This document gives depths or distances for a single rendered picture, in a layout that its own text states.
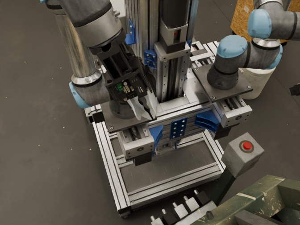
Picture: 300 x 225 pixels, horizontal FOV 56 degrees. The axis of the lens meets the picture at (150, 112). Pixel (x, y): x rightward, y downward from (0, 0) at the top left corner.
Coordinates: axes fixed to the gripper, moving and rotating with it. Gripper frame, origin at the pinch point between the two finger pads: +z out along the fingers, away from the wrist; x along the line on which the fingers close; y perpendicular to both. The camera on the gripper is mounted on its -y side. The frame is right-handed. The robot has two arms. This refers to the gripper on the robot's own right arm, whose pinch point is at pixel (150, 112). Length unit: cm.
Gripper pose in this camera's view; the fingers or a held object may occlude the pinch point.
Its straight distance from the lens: 63.1
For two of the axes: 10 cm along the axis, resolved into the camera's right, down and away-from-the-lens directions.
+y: 1.2, 5.6, -8.2
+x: 9.0, -4.0, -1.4
